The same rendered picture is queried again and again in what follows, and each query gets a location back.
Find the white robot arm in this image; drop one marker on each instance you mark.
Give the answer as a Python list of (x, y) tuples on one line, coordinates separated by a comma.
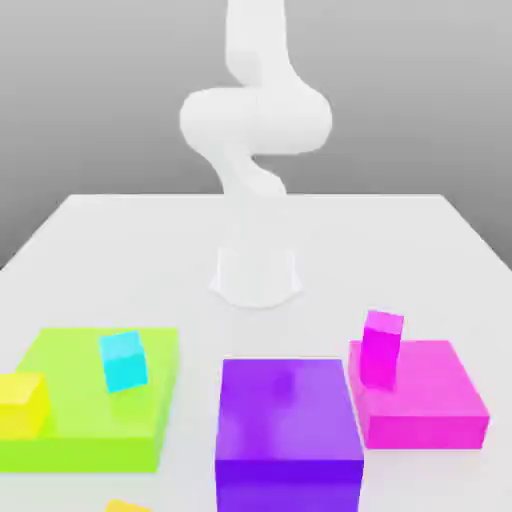
[(256, 120)]

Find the small magenta cube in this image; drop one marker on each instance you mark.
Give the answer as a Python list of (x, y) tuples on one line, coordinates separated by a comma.
[(380, 356)]

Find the small cyan cube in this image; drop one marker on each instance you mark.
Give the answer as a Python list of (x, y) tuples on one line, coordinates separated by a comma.
[(124, 366)]

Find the small yellow cube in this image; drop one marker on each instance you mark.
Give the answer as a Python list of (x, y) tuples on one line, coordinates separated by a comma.
[(20, 406)]

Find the small orange-yellow cube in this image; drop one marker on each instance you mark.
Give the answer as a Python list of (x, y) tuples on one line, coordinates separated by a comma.
[(126, 506)]

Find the large purple box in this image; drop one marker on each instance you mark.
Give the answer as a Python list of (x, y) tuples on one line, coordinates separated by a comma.
[(286, 420)]

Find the large pink box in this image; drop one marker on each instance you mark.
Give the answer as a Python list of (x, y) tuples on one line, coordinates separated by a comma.
[(428, 400)]

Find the large lime green box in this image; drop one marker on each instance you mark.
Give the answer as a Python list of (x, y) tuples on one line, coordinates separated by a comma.
[(92, 420)]

